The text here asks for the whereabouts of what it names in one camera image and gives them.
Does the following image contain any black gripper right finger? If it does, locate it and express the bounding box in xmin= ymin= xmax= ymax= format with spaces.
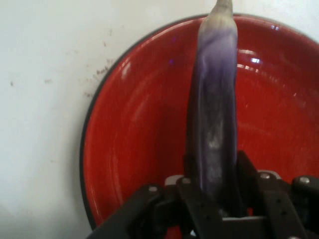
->
xmin=236 ymin=150 xmax=319 ymax=239

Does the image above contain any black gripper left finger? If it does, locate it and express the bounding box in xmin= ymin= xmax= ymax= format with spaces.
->
xmin=92 ymin=153 xmax=224 ymax=239

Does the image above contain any purple toy eggplant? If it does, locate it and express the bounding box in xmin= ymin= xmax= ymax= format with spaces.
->
xmin=185 ymin=0 xmax=247 ymax=218

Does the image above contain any red round plate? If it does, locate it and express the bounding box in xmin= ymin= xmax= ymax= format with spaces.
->
xmin=79 ymin=13 xmax=319 ymax=233

